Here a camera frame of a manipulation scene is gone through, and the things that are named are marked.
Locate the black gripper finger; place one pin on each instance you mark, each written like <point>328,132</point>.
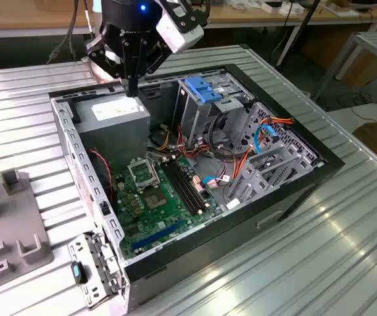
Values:
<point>126,66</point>
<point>135,66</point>

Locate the grey metal disk bay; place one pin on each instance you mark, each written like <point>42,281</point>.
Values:
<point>257,184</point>

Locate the grey power supply unit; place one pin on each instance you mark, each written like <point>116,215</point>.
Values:
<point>112,138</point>

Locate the blue plastic drive latch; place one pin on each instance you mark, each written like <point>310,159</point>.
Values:
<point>205,92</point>

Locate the silver optical drive cage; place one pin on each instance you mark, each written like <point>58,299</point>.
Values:
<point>195,112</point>

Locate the black RAM slot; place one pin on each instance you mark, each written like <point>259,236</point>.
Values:
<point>186,187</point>
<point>190,187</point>
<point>178,187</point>
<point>182,187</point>

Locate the white device on desk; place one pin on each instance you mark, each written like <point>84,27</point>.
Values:
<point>271,6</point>

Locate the green motherboard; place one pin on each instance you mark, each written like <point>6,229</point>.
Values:
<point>165,214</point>

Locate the white paper tag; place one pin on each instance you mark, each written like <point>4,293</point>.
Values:
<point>233,205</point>

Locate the blue expansion slot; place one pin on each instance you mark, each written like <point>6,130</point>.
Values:
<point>157,235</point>

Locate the perforated grey metal panel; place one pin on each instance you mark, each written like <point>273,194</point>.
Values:
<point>290,138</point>

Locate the black slanted pole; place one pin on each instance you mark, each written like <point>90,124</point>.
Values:
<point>308,13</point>

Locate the silver slot cover flap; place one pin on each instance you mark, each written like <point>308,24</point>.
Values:
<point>80,253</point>

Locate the grey parts rack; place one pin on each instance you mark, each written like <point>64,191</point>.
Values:
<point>10,224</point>

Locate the black open PC case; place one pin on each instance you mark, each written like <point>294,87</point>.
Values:
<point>208,250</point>

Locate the black and blue latch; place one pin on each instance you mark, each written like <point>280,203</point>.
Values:
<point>76,271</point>

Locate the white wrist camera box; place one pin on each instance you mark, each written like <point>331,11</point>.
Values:
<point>180,34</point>

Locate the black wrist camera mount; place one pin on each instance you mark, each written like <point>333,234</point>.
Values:
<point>191,13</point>

